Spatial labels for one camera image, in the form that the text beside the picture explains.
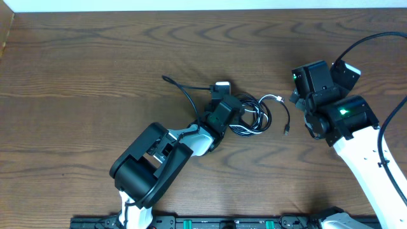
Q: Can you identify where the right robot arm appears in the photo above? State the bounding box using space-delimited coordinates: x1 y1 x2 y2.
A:
290 60 406 228

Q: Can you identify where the white USB cable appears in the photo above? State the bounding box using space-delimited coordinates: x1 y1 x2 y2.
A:
228 94 285 135

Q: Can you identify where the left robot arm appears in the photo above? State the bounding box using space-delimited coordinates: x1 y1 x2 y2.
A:
109 95 244 228

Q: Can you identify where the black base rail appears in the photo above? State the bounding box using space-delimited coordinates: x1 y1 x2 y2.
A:
69 215 313 229

